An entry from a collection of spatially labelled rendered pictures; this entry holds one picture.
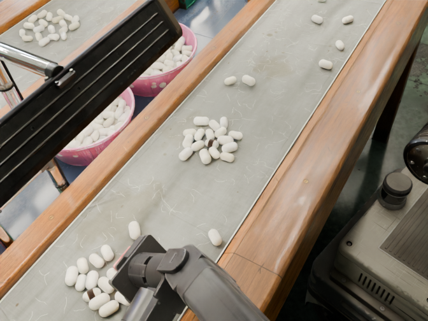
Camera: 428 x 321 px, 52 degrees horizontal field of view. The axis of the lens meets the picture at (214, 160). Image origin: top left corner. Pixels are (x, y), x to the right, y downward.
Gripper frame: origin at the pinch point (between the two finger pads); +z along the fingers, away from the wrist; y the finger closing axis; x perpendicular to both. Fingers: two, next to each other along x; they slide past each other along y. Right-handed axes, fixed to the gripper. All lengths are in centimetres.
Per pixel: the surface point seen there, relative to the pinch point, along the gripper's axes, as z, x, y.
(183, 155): 3.3, -3.0, -27.6
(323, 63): -8, 6, -71
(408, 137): 22, 79, -134
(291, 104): -6, 6, -55
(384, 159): 26, 76, -117
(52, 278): 9.2, -5.1, 7.3
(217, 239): -10.0, 7.9, -13.4
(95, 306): -0.9, 0.9, 7.7
